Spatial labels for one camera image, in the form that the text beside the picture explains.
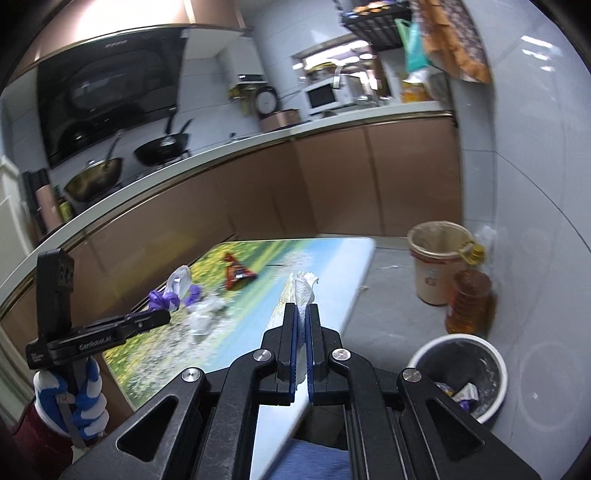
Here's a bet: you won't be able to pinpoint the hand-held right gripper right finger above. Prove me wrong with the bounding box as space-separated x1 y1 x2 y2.
305 304 543 480

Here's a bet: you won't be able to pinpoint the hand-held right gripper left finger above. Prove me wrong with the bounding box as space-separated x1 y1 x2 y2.
58 302 298 480

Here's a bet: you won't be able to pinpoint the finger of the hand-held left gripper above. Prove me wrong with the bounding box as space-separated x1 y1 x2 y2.
112 308 171 341
37 248 75 337

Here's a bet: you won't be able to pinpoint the white tissue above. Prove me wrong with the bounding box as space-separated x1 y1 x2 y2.
267 271 321 384

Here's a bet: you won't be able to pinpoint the white round trash can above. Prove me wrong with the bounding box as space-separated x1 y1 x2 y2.
406 335 508 424

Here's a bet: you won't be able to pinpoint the person's left forearm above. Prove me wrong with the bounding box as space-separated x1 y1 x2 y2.
11 401 75 480

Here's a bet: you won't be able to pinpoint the person's left hand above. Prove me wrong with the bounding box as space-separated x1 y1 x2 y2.
33 359 110 445

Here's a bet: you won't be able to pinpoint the crumpled clear plastic wrapper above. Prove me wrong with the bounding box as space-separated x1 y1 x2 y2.
166 265 193 296
191 298 227 336

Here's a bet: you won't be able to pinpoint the brown cylindrical holder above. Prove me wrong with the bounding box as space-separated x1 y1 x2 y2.
34 182 61 234

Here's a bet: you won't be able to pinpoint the blue stool cushion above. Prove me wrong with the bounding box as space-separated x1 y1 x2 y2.
268 438 352 480

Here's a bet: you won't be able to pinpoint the landscape printed folding table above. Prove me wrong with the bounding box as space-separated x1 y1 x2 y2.
104 237 376 480

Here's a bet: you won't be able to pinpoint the red snack wrapper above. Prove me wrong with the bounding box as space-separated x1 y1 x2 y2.
224 251 258 289

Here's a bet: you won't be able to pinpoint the gold wok with lid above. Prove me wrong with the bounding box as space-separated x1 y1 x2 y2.
64 129 126 203

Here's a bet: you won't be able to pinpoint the beige bin with bag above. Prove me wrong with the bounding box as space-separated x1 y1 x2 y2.
407 222 476 306

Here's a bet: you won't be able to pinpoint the black frying pan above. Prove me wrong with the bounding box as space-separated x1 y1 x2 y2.
134 107 194 166

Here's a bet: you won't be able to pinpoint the amber oil bottle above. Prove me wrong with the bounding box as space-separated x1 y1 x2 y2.
445 270 494 335

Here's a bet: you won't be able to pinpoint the brown base cabinets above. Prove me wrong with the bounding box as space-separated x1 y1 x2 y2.
0 113 462 416

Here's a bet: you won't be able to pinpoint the yellow oil bottle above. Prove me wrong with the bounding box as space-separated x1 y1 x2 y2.
459 228 497 267

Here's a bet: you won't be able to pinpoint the black range hood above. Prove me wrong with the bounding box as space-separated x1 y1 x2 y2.
34 25 245 169

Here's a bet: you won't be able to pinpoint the brown rice cooker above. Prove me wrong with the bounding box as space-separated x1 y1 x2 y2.
255 87 301 132

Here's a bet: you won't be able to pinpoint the white microwave oven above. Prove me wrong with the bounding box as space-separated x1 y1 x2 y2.
303 78 349 115

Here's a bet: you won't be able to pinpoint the white water heater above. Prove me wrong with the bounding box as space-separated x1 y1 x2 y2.
226 46 269 86

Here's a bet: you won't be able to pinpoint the steel kitchen faucet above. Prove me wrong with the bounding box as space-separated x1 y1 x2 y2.
331 65 365 89

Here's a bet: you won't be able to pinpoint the yellow packet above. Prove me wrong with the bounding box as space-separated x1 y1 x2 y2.
401 78 432 103

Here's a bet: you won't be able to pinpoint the teal plastic bag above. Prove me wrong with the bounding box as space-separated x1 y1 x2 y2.
396 18 433 77

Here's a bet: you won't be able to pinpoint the black dish rack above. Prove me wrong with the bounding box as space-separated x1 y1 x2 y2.
341 0 414 51

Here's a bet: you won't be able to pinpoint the orange patterned apron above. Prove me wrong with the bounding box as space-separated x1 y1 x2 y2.
416 0 491 85

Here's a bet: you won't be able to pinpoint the brown wall cabinet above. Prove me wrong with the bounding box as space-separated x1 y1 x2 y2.
182 0 247 31

